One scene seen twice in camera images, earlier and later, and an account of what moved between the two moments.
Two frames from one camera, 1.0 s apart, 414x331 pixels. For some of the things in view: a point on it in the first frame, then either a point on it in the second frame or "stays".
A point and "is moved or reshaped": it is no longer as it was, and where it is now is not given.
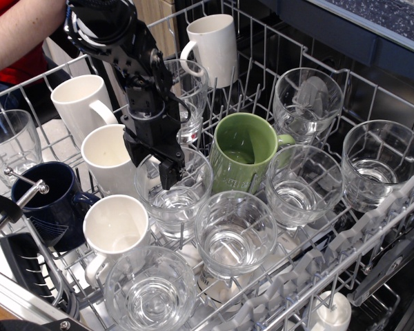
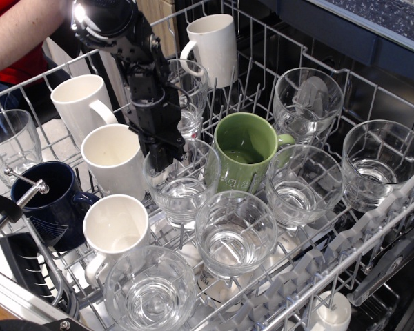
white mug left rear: [81, 102] stays
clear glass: [174, 212] is moved or reshaped
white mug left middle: [107, 156] stays
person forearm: [19, 29] stays
